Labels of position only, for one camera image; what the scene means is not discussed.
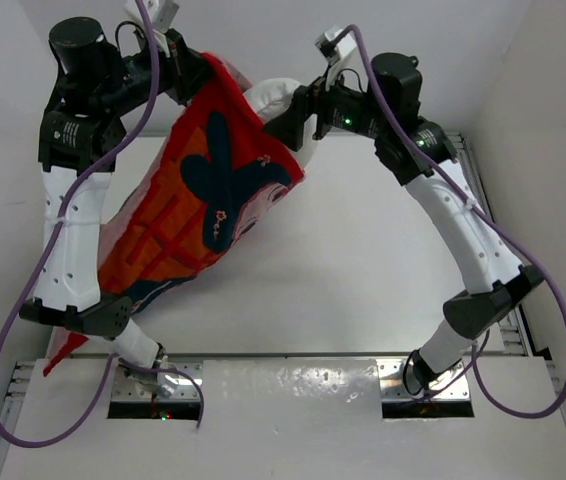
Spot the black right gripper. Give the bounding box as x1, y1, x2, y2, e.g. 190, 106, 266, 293
262, 60, 387, 150

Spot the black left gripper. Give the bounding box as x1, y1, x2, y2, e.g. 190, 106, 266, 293
94, 27, 218, 119

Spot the white pillow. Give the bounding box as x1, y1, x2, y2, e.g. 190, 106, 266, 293
243, 78, 302, 124

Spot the red cartoon print pillowcase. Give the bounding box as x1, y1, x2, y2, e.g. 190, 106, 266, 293
42, 50, 308, 377

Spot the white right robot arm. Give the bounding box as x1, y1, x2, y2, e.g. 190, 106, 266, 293
264, 53, 543, 396

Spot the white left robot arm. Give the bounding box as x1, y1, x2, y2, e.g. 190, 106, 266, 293
18, 17, 211, 368

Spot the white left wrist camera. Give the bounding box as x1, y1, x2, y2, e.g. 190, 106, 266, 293
124, 0, 180, 51

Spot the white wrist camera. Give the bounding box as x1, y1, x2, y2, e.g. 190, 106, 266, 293
314, 25, 358, 90
124, 0, 180, 51

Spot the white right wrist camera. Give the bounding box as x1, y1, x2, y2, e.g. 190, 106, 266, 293
314, 25, 358, 90

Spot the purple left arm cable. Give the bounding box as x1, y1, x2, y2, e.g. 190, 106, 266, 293
0, 0, 207, 447

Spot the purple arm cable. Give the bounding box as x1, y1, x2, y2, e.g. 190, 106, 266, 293
315, 24, 566, 419
0, 0, 207, 447

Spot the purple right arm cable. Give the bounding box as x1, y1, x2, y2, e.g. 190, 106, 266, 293
315, 24, 566, 419

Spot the aluminium frame rail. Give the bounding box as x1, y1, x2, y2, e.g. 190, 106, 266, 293
443, 132, 543, 355

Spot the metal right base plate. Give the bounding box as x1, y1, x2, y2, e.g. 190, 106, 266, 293
376, 357, 471, 403

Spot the metal base plate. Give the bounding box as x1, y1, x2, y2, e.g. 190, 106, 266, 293
111, 358, 203, 403
376, 357, 471, 403

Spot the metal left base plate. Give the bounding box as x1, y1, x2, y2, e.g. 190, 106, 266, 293
111, 358, 203, 403

